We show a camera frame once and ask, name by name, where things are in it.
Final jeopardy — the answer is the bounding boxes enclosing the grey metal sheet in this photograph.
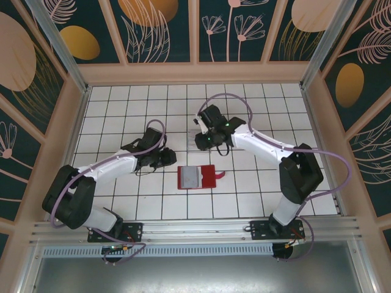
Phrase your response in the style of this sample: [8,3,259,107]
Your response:
[18,239,376,293]

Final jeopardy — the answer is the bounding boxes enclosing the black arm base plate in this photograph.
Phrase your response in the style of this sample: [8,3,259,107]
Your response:
[249,219,306,242]
[87,222,144,244]

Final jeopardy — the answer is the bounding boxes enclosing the red card holder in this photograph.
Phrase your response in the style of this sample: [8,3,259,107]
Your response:
[177,164,227,190]

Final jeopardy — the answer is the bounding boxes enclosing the aluminium frame post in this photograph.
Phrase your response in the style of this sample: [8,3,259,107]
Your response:
[299,0,360,90]
[26,0,91,94]

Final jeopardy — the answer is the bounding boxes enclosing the aluminium mounting rail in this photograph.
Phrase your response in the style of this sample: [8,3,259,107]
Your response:
[29,215,364,245]

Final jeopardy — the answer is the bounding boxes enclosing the slotted grey cable duct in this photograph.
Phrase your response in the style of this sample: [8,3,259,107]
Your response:
[41,244,276,258]

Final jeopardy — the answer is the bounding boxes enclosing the thin black camera cable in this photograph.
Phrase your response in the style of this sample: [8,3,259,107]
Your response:
[215,140,230,157]
[135,164,159,178]

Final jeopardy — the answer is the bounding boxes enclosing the small circuit board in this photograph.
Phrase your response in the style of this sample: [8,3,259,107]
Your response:
[101,244,129,256]

